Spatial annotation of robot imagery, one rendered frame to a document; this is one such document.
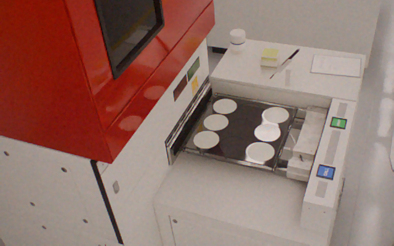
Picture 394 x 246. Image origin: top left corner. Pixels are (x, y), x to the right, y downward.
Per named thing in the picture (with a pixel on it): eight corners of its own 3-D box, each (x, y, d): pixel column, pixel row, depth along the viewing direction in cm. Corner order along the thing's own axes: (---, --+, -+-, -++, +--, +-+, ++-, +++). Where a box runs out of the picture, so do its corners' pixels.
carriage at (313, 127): (285, 178, 161) (286, 172, 159) (307, 115, 186) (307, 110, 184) (308, 182, 159) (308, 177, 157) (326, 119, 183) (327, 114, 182)
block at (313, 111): (306, 115, 182) (306, 110, 180) (307, 110, 184) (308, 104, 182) (325, 119, 179) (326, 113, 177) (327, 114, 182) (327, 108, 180)
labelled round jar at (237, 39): (228, 53, 208) (227, 35, 201) (233, 45, 212) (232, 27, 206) (242, 55, 205) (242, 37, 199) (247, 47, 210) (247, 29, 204)
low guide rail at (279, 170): (186, 153, 180) (186, 147, 178) (188, 149, 181) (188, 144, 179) (311, 181, 163) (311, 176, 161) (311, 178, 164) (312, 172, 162)
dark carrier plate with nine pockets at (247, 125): (184, 147, 171) (184, 146, 171) (216, 95, 195) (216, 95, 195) (271, 167, 160) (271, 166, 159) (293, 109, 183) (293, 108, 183)
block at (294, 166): (287, 170, 160) (287, 165, 158) (289, 164, 162) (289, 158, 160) (309, 175, 157) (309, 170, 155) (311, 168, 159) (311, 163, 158)
